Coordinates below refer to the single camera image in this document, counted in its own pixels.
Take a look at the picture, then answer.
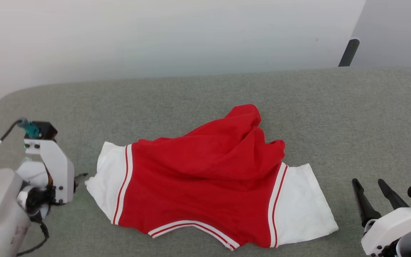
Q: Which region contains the teal left camera connector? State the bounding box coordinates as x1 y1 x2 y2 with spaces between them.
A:
17 118 42 139

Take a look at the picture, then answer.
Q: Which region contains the red and white basketball jersey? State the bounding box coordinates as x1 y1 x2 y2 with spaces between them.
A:
85 104 339 251

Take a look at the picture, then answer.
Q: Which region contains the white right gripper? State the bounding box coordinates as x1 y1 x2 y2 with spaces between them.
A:
352 178 411 257

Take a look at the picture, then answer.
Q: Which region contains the black slanted post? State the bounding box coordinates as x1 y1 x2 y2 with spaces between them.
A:
338 38 360 67

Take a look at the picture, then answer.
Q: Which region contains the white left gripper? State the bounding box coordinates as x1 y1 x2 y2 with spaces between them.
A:
16 139 88 215

